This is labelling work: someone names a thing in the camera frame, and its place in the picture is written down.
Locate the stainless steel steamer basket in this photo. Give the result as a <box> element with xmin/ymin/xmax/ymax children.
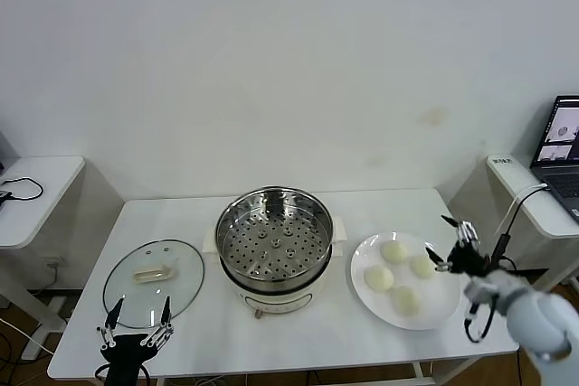
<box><xmin>214</xmin><ymin>185</ymin><xmax>336</xmax><ymax>282</ymax></box>

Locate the black looped cable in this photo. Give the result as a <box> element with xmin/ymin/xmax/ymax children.
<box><xmin>0</xmin><ymin>176</ymin><xmax>44</xmax><ymax>202</ymax></box>

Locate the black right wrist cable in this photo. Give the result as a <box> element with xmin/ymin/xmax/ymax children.
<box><xmin>461</xmin><ymin>297</ymin><xmax>498</xmax><ymax>344</ymax></box>

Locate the black cable with adapter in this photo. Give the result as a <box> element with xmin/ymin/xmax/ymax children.
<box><xmin>490</xmin><ymin>184</ymin><xmax>551</xmax><ymax>269</ymax></box>

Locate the round glass pot lid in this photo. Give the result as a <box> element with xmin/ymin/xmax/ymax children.
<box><xmin>102</xmin><ymin>237</ymin><xmax>205</xmax><ymax>330</ymax></box>

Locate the white floor cable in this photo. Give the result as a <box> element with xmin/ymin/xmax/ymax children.
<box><xmin>0</xmin><ymin>315</ymin><xmax>58</xmax><ymax>353</ymax></box>

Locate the white side table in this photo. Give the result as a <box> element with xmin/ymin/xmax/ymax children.
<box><xmin>486</xmin><ymin>154</ymin><xmax>579</xmax><ymax>287</ymax></box>
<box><xmin>0</xmin><ymin>155</ymin><xmax>87</xmax><ymax>360</ymax></box>

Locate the white round plate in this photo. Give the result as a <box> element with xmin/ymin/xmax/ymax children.
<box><xmin>350</xmin><ymin>231</ymin><xmax>463</xmax><ymax>332</ymax></box>

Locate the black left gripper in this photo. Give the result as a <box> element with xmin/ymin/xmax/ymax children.
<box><xmin>96</xmin><ymin>295</ymin><xmax>176</xmax><ymax>386</ymax></box>

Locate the white steamed baozi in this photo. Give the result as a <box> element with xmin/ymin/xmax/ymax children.
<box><xmin>364</xmin><ymin>265</ymin><xmax>394</xmax><ymax>292</ymax></box>
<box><xmin>409</xmin><ymin>254</ymin><xmax>439</xmax><ymax>279</ymax></box>
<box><xmin>390</xmin><ymin>285</ymin><xmax>422</xmax><ymax>317</ymax></box>
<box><xmin>379</xmin><ymin>240</ymin><xmax>409</xmax><ymax>265</ymax></box>

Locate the white rectangular table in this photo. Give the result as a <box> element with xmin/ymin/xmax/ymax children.
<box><xmin>47</xmin><ymin>186</ymin><xmax>521</xmax><ymax>386</ymax></box>

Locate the cream electric cooker pot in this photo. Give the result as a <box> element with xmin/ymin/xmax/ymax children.
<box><xmin>202</xmin><ymin>216</ymin><xmax>349</xmax><ymax>320</ymax></box>

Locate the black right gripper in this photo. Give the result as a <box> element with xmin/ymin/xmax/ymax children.
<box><xmin>424</xmin><ymin>214</ymin><xmax>492</xmax><ymax>278</ymax></box>

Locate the dark grey open laptop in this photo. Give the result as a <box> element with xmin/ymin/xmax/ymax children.
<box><xmin>0</xmin><ymin>131</ymin><xmax>18</xmax><ymax>213</ymax></box>
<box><xmin>528</xmin><ymin>95</ymin><xmax>579</xmax><ymax>224</ymax></box>

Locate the white flat cable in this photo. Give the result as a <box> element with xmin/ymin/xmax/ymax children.
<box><xmin>497</xmin><ymin>182</ymin><xmax>551</xmax><ymax>234</ymax></box>

